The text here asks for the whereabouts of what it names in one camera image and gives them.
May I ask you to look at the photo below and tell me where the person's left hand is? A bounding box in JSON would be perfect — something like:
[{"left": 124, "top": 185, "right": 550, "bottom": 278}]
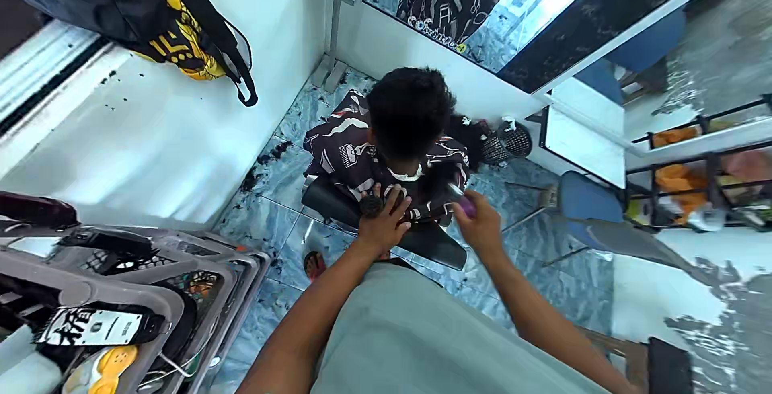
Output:
[{"left": 358, "top": 183, "right": 413, "bottom": 257}]

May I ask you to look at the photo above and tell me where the person's right hand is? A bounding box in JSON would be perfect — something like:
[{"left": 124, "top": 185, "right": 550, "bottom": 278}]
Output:
[{"left": 451, "top": 189, "right": 503, "bottom": 254}]

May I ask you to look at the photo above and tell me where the black brush with purple handle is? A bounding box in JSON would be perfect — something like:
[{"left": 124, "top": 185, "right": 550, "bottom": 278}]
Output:
[{"left": 420, "top": 162, "right": 477, "bottom": 220}]

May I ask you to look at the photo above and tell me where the round black knob-like tool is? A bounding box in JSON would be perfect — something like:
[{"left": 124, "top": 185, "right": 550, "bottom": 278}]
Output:
[{"left": 359, "top": 194, "right": 385, "bottom": 219}]

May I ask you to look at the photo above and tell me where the person's left forearm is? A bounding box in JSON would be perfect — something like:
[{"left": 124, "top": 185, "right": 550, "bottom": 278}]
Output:
[{"left": 235, "top": 239, "right": 385, "bottom": 394}]

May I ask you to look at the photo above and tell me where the person's right forearm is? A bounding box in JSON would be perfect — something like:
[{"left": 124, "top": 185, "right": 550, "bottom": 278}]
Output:
[{"left": 475, "top": 242, "right": 643, "bottom": 394}]

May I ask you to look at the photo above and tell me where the white neck strip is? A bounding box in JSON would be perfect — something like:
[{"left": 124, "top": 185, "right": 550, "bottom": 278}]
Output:
[{"left": 386, "top": 164, "right": 424, "bottom": 183}]

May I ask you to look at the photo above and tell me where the black padded chair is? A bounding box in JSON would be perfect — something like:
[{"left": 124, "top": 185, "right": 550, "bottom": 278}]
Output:
[{"left": 302, "top": 175, "right": 468, "bottom": 272}]

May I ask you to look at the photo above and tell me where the black patterned barber cape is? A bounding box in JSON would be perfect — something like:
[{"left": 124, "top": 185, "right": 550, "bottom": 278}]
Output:
[{"left": 303, "top": 89, "right": 470, "bottom": 226}]

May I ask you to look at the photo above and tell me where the pile of black hair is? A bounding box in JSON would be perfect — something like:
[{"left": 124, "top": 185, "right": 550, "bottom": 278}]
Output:
[{"left": 445, "top": 114, "right": 492, "bottom": 173}]

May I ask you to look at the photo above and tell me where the black mesh basket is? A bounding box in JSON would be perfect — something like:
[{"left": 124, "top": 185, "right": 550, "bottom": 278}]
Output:
[{"left": 482, "top": 117, "right": 533, "bottom": 166}]

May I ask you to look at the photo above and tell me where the blue and gray chair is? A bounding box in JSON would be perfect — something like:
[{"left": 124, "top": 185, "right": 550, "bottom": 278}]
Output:
[{"left": 504, "top": 170, "right": 719, "bottom": 289}]

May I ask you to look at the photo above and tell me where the person's body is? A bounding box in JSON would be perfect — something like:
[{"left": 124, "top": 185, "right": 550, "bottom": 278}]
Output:
[{"left": 310, "top": 258, "right": 611, "bottom": 394}]

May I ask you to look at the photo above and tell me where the white folding table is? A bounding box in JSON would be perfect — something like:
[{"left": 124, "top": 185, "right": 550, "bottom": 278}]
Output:
[{"left": 540, "top": 105, "right": 628, "bottom": 190}]

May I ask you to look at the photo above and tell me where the gray metal stand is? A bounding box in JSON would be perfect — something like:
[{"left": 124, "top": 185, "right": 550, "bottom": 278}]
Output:
[{"left": 303, "top": 0, "right": 375, "bottom": 94}]

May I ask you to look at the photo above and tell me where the black rack with colourful items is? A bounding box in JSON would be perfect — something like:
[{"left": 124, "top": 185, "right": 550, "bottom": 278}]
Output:
[{"left": 625, "top": 140, "right": 772, "bottom": 233}]

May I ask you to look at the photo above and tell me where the wooden chair with black seat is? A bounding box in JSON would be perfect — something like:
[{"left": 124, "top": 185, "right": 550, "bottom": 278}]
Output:
[{"left": 578, "top": 326, "right": 694, "bottom": 394}]

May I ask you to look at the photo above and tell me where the gray plastic trolley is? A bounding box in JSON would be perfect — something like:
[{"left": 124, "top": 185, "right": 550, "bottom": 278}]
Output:
[{"left": 0, "top": 216, "right": 271, "bottom": 394}]

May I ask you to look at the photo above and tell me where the black and yellow backpack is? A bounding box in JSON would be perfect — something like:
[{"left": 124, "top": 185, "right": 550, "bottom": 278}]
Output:
[{"left": 6, "top": 0, "right": 259, "bottom": 108}]

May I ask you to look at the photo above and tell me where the black and white hair clipper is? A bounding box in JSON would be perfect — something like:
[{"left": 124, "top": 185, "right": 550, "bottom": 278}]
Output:
[{"left": 35, "top": 305, "right": 166, "bottom": 347}]

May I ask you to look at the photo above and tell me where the wall mirror with dark frame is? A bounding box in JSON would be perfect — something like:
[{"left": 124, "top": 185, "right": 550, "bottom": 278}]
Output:
[{"left": 363, "top": 0, "right": 755, "bottom": 95}]

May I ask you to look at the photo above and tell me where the large mirror with white frame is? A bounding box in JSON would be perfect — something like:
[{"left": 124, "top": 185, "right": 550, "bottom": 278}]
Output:
[{"left": 534, "top": 0, "right": 772, "bottom": 155}]

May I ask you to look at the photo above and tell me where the white cable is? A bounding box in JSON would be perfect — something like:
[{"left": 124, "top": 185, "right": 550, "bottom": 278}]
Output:
[{"left": 139, "top": 352, "right": 197, "bottom": 390}]

